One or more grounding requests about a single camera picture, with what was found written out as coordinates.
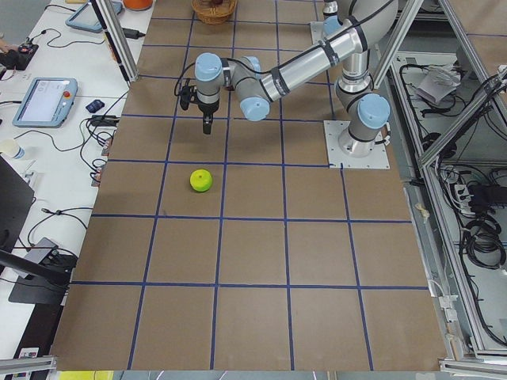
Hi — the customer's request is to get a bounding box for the aluminium frame post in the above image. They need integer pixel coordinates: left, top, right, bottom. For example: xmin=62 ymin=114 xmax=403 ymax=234
xmin=90 ymin=0 xmax=139 ymax=83

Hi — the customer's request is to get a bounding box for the teach pendant tablet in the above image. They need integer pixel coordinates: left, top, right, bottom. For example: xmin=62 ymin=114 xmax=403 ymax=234
xmin=13 ymin=78 xmax=78 ymax=128
xmin=65 ymin=1 xmax=124 ymax=33

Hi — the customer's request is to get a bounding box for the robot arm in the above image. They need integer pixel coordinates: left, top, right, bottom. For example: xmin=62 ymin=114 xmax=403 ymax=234
xmin=180 ymin=1 xmax=398 ymax=135

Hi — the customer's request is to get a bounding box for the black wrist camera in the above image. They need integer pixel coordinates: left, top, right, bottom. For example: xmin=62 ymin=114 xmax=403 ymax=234
xmin=179 ymin=85 xmax=197 ymax=111

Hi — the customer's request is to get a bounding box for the paper cup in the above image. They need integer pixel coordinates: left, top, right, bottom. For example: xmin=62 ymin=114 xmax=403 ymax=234
xmin=0 ymin=139 xmax=25 ymax=159

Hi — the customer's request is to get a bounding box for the black monitor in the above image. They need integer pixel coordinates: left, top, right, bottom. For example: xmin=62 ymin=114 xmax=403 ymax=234
xmin=0 ymin=158 xmax=34 ymax=253

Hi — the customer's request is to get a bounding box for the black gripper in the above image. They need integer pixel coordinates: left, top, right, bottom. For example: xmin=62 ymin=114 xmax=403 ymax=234
xmin=199 ymin=103 xmax=218 ymax=135

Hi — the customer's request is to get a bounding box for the wicker basket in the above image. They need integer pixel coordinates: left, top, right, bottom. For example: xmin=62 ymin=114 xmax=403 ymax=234
xmin=192 ymin=0 xmax=238 ymax=25

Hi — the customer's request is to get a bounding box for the green apple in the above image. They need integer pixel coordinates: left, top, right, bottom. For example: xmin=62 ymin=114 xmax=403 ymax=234
xmin=189 ymin=169 xmax=213 ymax=192

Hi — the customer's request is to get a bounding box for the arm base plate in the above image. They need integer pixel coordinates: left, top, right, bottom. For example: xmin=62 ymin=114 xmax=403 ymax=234
xmin=310 ymin=21 xmax=327 ymax=44
xmin=323 ymin=120 xmax=390 ymax=169

